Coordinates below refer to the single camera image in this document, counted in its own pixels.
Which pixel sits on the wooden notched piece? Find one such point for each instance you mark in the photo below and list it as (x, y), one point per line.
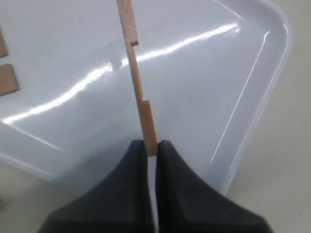
(8, 80)
(130, 36)

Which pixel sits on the white plastic tray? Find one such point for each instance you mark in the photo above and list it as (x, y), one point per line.
(208, 68)

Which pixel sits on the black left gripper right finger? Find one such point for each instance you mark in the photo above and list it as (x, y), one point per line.
(186, 204)

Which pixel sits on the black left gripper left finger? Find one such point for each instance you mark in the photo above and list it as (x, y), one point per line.
(119, 204)

